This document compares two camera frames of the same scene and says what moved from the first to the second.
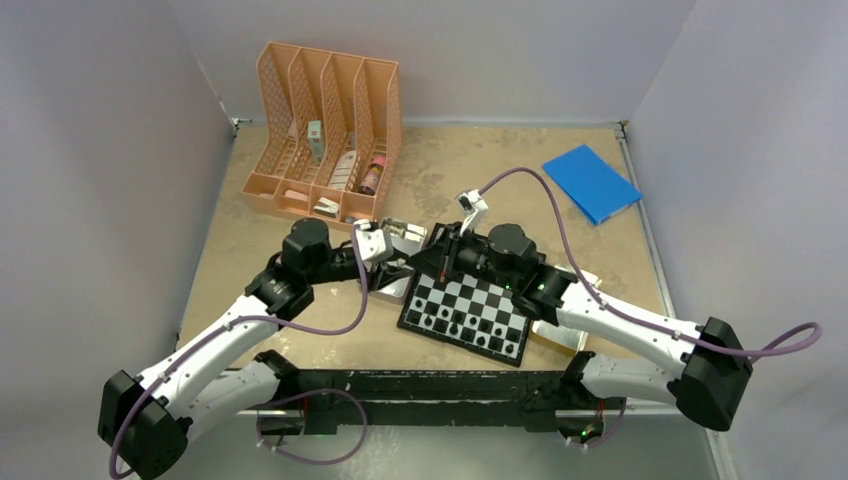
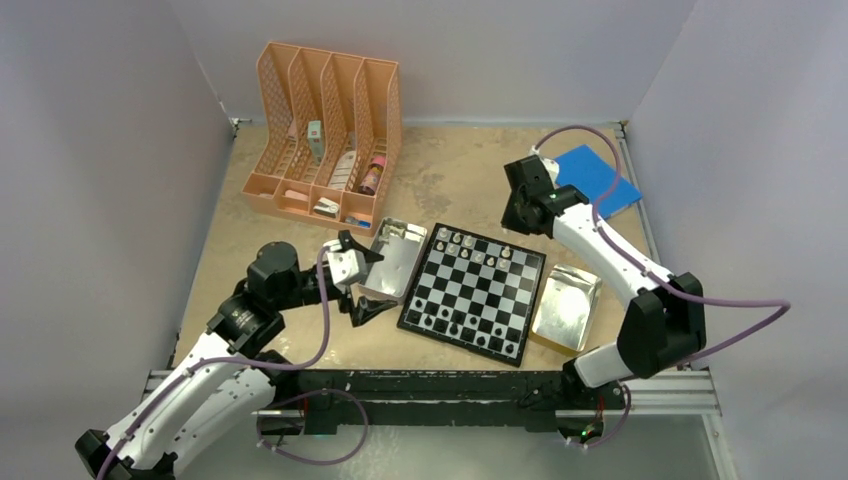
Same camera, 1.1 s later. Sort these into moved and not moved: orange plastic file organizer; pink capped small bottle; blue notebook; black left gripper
Moved: black left gripper
Not moved: blue notebook; orange plastic file organizer; pink capped small bottle
